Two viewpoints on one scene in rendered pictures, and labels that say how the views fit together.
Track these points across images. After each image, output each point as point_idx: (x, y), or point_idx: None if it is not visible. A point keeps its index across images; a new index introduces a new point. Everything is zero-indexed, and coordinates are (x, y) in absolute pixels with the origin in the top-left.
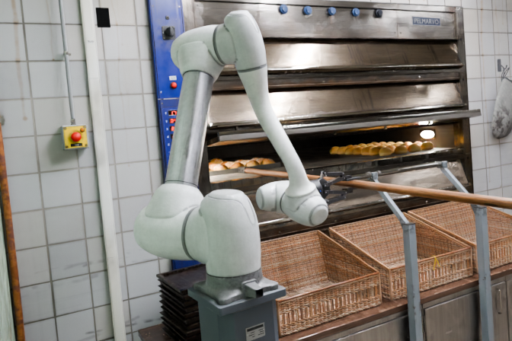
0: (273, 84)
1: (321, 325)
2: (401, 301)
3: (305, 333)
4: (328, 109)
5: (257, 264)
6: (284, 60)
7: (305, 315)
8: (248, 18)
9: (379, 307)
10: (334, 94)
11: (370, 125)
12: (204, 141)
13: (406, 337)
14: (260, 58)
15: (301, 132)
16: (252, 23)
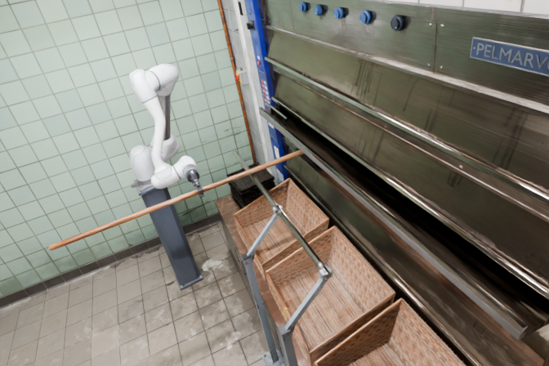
0: (302, 83)
1: (246, 247)
2: (266, 295)
3: (238, 240)
4: (334, 131)
5: (138, 179)
6: (304, 64)
7: (242, 235)
8: (130, 78)
9: (261, 280)
10: (346, 118)
11: (329, 174)
12: (278, 106)
13: (268, 314)
14: (139, 99)
15: (287, 138)
16: (131, 81)
